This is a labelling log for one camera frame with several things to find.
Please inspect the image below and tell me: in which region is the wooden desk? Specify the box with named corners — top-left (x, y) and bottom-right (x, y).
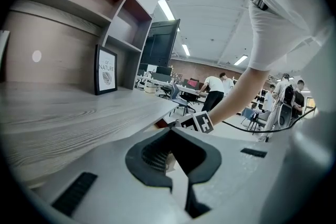
top-left (0, 81), bottom-right (180, 190)

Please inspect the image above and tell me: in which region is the large black monitor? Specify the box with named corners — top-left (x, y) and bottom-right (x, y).
top-left (139, 18), bottom-right (181, 68)

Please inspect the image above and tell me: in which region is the black framed leaf picture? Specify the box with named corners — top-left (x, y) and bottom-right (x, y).
top-left (94, 44), bottom-right (119, 96)

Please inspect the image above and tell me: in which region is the black office chair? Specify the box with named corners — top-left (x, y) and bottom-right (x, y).
top-left (159, 85), bottom-right (173, 99)

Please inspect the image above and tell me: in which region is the person's right forearm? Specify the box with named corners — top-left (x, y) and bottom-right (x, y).
top-left (208, 65), bottom-right (272, 125)

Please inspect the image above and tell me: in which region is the long white table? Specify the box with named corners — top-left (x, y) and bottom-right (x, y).
top-left (135, 74), bottom-right (208, 99)

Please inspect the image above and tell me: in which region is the wooden shelf unit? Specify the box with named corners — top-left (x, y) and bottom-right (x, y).
top-left (9, 0), bottom-right (153, 90)

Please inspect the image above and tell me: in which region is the black cable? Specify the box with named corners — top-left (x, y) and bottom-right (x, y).
top-left (222, 106), bottom-right (317, 134)

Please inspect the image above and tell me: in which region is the person's white t-shirt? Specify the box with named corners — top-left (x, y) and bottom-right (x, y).
top-left (236, 0), bottom-right (332, 72)

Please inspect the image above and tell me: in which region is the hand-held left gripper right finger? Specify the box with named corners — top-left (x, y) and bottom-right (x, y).
top-left (170, 129), bottom-right (223, 219)

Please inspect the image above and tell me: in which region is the round white sticker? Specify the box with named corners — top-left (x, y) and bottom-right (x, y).
top-left (31, 50), bottom-right (43, 63)

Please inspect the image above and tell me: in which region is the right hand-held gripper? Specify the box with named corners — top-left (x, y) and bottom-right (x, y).
top-left (167, 111), bottom-right (215, 134)

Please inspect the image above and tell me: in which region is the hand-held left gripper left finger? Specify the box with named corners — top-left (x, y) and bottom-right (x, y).
top-left (125, 129), bottom-right (173, 190)

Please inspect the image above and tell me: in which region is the black backpack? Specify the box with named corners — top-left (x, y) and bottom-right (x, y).
top-left (282, 84), bottom-right (295, 108)

